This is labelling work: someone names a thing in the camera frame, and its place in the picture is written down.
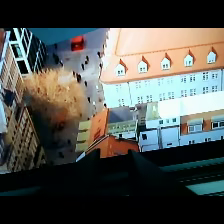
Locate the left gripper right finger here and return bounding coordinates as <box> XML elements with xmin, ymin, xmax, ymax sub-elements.
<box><xmin>127</xmin><ymin>149</ymin><xmax>188</xmax><ymax>197</ymax></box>

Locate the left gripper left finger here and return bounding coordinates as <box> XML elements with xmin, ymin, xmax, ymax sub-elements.
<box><xmin>65</xmin><ymin>148</ymin><xmax>102</xmax><ymax>197</ymax></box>

